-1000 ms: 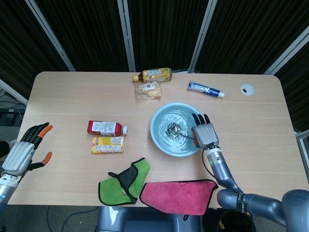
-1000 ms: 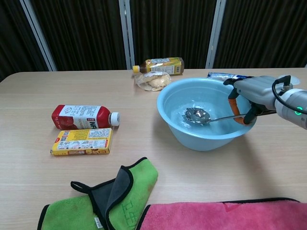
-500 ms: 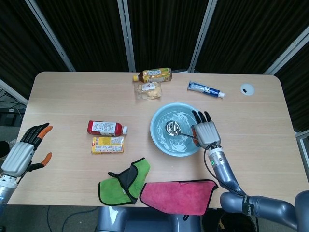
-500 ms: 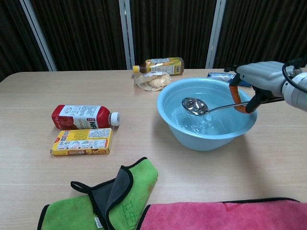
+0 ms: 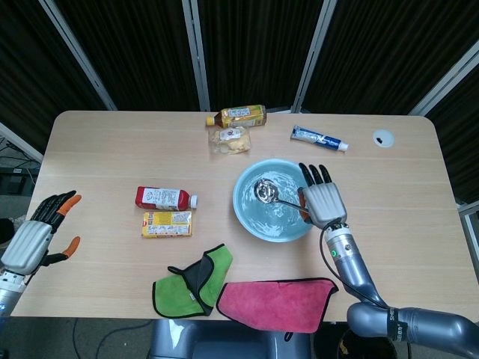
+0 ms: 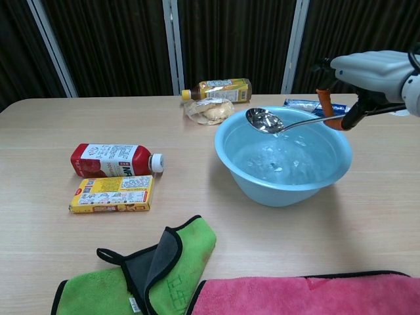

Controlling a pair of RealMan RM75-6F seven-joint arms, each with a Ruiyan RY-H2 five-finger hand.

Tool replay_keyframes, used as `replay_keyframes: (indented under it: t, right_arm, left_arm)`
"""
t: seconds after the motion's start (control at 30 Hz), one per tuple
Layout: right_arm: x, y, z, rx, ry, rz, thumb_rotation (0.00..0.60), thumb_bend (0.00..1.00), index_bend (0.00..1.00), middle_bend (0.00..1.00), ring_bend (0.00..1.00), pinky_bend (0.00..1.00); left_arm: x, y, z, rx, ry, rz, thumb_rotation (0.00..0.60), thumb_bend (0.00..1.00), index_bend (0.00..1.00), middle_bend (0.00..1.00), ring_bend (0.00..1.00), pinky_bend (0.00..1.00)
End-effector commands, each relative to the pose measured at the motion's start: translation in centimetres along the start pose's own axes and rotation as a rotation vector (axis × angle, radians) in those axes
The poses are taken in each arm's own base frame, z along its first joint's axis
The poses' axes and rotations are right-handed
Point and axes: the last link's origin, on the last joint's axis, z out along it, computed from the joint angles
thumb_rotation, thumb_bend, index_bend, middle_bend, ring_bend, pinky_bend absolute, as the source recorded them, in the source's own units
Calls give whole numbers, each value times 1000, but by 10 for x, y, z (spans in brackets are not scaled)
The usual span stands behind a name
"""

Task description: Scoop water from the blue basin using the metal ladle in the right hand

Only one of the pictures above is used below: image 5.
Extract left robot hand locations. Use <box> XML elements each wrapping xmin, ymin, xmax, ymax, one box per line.
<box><xmin>0</xmin><ymin>190</ymin><xmax>82</xmax><ymax>276</ymax></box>

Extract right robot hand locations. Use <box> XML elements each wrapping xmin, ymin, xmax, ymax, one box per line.
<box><xmin>297</xmin><ymin>162</ymin><xmax>348</xmax><ymax>230</ymax></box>

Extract pink cloth black trim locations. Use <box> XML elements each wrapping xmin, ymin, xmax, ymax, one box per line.
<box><xmin>216</xmin><ymin>277</ymin><xmax>340</xmax><ymax>342</ymax></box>

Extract light blue bowl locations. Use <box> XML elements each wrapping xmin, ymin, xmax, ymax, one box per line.
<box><xmin>232</xmin><ymin>158</ymin><xmax>319</xmax><ymax>244</ymax></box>

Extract yellow tea bottle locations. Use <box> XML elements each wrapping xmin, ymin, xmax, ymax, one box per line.
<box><xmin>205</xmin><ymin>105</ymin><xmax>268</xmax><ymax>129</ymax></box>

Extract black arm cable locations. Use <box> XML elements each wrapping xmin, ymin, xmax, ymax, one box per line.
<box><xmin>319</xmin><ymin>227</ymin><xmax>390</xmax><ymax>310</ymax></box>

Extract red juice bottle white cap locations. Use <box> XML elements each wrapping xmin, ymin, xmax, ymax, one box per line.
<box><xmin>135</xmin><ymin>185</ymin><xmax>199</xmax><ymax>211</ymax></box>

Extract bread in clear bag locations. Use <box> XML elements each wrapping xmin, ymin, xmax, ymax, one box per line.
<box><xmin>208</xmin><ymin>126</ymin><xmax>251</xmax><ymax>156</ymax></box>

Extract white table cable grommet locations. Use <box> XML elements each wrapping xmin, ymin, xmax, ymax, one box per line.
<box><xmin>371</xmin><ymin>129</ymin><xmax>395</xmax><ymax>147</ymax></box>

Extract yellow printed carton box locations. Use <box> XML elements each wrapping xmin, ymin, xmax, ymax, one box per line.
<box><xmin>141</xmin><ymin>210</ymin><xmax>194</xmax><ymax>239</ymax></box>

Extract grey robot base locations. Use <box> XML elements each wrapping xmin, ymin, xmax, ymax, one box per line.
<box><xmin>148</xmin><ymin>319</ymin><xmax>312</xmax><ymax>359</ymax></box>

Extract grey partition frame post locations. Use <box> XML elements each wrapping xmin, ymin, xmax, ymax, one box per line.
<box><xmin>409</xmin><ymin>48</ymin><xmax>479</xmax><ymax>117</ymax></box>
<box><xmin>290</xmin><ymin>0</ymin><xmax>338</xmax><ymax>113</ymax></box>
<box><xmin>39</xmin><ymin>0</ymin><xmax>118</xmax><ymax>111</ymax></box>
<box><xmin>182</xmin><ymin>0</ymin><xmax>211</xmax><ymax>112</ymax></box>
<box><xmin>0</xmin><ymin>121</ymin><xmax>44</xmax><ymax>164</ymax></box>

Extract blue white toothpaste tube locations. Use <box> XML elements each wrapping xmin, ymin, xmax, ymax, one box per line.
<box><xmin>290</xmin><ymin>124</ymin><xmax>350</xmax><ymax>152</ymax></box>

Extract black trash bin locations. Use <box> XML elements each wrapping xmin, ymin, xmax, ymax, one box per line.
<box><xmin>336</xmin><ymin>328</ymin><xmax>397</xmax><ymax>359</ymax></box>

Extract green cloth grey lining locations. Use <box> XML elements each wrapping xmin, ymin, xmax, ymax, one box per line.
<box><xmin>151</xmin><ymin>243</ymin><xmax>234</xmax><ymax>319</ymax></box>

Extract black arm strap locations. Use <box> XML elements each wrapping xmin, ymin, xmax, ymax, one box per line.
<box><xmin>385</xmin><ymin>305</ymin><xmax>400</xmax><ymax>342</ymax></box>

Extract metal spoon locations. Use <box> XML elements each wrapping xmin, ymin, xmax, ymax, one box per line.
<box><xmin>252</xmin><ymin>178</ymin><xmax>306</xmax><ymax>212</ymax></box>

